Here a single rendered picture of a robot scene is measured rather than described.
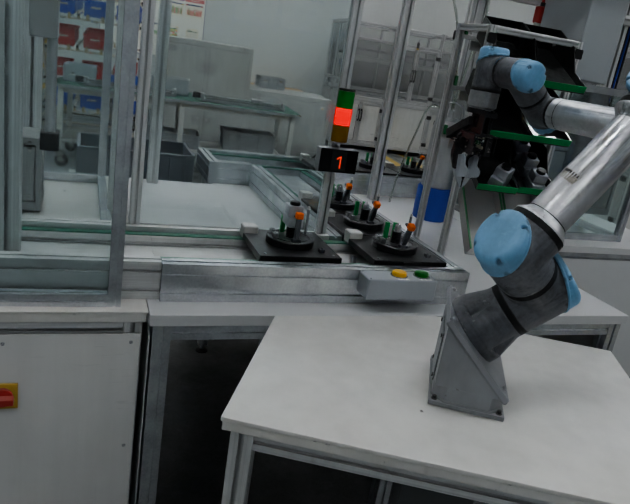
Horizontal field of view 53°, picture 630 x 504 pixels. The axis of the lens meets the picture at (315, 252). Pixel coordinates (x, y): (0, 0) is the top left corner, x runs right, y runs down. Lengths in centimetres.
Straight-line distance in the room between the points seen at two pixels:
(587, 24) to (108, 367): 235
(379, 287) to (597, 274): 169
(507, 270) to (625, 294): 220
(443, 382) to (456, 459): 19
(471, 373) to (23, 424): 105
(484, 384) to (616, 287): 205
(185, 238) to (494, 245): 96
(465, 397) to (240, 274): 65
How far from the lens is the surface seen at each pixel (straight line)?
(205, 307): 160
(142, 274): 160
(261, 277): 164
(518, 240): 119
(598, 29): 308
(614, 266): 326
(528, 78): 160
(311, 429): 119
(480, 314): 132
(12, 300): 158
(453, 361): 131
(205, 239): 186
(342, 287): 173
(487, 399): 135
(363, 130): 1095
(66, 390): 165
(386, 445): 119
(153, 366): 162
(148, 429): 171
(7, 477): 179
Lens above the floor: 151
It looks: 18 degrees down
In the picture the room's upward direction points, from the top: 9 degrees clockwise
